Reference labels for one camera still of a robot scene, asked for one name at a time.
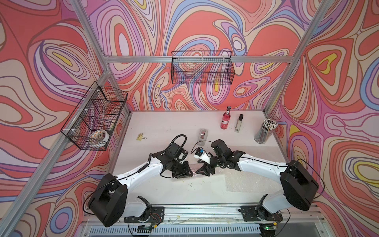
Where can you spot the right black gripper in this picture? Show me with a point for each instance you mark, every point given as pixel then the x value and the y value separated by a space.
pixel 206 168

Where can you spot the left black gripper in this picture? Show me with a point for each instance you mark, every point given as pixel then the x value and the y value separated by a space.
pixel 185 173

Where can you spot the bubble wrap sheet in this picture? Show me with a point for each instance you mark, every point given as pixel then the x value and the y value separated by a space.
pixel 250 183

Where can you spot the grey tape dispenser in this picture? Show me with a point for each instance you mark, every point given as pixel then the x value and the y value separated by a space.
pixel 202 137

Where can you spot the pink drink bottle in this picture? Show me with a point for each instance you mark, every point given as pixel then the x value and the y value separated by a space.
pixel 226 118

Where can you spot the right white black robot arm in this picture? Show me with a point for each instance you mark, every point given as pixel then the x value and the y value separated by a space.
pixel 298 187

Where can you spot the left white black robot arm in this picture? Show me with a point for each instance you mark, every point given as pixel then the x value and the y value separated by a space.
pixel 109 200

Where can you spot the silver black marker tube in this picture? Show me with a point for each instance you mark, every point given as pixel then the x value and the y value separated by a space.
pixel 239 123

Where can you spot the yellow binder clip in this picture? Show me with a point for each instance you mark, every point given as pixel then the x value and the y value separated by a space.
pixel 141 137

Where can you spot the metal cup of pencils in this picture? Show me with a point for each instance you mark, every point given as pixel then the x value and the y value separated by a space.
pixel 267 128

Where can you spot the tape roll in basket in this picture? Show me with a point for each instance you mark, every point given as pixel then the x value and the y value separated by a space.
pixel 99 138

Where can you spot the aluminium front rail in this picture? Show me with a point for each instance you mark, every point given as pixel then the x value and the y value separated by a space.
pixel 214 220

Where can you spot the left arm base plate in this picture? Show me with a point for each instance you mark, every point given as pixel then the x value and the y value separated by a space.
pixel 153 214

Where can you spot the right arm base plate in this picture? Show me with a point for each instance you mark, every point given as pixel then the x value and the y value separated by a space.
pixel 252 213

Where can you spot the back black wire basket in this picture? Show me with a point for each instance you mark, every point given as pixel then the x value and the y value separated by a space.
pixel 202 67

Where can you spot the black wire basket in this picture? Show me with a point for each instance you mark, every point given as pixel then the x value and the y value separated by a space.
pixel 202 67
pixel 99 108

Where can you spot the left black wire basket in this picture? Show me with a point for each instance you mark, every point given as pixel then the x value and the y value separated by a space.
pixel 99 108

